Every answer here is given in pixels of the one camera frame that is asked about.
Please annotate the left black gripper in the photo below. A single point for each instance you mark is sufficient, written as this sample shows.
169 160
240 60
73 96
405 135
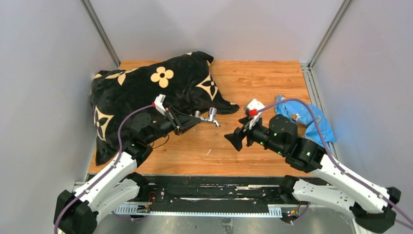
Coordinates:
184 122

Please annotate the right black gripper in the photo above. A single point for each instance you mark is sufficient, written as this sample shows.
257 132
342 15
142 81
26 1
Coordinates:
239 134

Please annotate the chrome faucet tap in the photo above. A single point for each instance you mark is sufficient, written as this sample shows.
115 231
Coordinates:
211 117

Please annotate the grey threaded tee fitting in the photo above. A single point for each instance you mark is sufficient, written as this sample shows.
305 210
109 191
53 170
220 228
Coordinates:
197 114

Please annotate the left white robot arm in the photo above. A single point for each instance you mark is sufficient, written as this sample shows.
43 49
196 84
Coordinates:
81 210

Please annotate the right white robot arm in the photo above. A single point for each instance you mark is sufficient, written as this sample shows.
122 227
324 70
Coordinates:
370 205

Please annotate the black floral pillow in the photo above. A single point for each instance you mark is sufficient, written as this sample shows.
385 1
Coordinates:
185 80

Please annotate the blue printed cloth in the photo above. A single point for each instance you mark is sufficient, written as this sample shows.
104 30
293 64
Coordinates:
297 112

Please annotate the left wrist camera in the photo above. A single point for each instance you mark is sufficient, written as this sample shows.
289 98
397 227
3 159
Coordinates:
158 104

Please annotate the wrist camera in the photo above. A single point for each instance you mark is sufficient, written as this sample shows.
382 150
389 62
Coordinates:
252 112
158 104

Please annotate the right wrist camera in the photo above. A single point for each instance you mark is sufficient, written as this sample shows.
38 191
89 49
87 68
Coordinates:
252 112

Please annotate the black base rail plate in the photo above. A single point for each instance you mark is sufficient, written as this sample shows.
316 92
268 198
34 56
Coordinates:
211 196

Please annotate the aluminium frame post left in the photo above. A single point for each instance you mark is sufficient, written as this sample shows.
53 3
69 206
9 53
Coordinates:
94 18

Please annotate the aluminium frame post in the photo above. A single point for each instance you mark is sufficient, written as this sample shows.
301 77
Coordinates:
329 33
94 18

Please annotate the aluminium frame post right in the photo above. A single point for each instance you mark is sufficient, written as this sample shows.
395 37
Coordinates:
329 33

